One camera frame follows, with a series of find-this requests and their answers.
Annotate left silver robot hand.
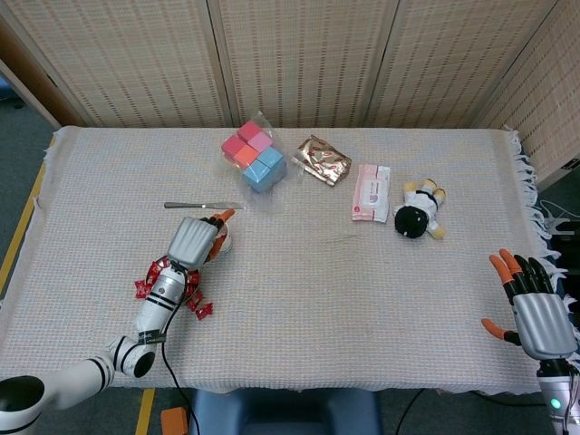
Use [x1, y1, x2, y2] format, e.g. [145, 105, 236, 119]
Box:
[166, 208, 237, 269]

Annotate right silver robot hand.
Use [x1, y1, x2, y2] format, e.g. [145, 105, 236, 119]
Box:
[480, 247, 579, 362]

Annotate small steel plate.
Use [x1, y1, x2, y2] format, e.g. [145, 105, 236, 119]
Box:
[145, 254, 203, 312]

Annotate white paper cup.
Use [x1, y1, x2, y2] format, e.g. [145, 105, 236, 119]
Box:
[212, 220, 235, 254]

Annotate steel butter knife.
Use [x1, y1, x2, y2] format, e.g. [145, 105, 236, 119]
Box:
[163, 201, 247, 211]

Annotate bagged coloured foam cubes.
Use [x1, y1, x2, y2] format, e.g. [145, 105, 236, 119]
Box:
[215, 111, 294, 214]

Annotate white woven tablecloth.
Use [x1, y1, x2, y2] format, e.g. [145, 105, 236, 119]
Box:
[0, 122, 580, 396]

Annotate gold foil snack packet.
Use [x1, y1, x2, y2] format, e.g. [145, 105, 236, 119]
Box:
[291, 134, 353, 189]

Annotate black-haired plush doll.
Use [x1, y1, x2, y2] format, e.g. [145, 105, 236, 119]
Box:
[391, 179, 449, 240]

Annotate orange block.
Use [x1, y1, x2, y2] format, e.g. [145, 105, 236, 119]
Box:
[160, 406, 189, 435]

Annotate woven folding screen panel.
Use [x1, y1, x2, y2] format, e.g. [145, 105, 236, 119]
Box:
[0, 0, 227, 129]
[366, 0, 558, 129]
[479, 0, 580, 185]
[208, 0, 400, 129]

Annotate pink wet wipes pack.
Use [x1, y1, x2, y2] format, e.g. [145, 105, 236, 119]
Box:
[352, 163, 392, 223]

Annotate brown wooden panel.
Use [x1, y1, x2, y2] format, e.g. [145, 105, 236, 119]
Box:
[0, 17, 87, 131]

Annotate white cable bundle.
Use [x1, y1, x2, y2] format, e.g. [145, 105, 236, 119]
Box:
[541, 198, 573, 239]

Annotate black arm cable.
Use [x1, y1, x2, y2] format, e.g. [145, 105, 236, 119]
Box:
[153, 266, 200, 435]

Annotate black floor cable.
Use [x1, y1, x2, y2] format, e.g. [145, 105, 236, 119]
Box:
[396, 388, 427, 435]

